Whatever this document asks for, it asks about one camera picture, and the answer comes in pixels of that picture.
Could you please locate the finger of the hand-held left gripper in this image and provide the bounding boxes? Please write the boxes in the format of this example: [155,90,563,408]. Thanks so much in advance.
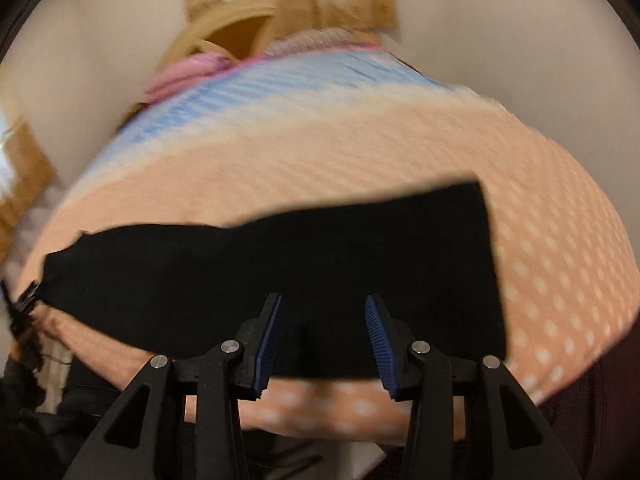
[0,280,46,343]

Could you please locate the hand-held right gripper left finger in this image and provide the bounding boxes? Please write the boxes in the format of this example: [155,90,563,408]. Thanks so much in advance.
[62,292,285,480]

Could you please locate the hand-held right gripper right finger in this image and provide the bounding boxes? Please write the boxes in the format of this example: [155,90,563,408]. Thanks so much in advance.
[364,293,581,480]

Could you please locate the black pants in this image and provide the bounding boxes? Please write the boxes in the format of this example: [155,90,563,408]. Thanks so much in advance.
[44,180,507,381]

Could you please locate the person's dark clothing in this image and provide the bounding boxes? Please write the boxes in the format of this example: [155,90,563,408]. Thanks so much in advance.
[0,355,126,480]

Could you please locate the peach and blue dotted blanket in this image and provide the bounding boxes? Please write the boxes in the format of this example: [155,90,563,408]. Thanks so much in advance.
[15,42,640,448]

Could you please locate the pink folded blanket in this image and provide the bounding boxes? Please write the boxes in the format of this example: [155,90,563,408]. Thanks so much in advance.
[145,52,236,103]

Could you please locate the striped pillow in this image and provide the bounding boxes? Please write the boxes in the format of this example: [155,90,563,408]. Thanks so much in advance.
[262,27,386,57]

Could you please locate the cream wooden headboard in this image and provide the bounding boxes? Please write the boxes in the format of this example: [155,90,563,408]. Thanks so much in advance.
[155,2,281,76]

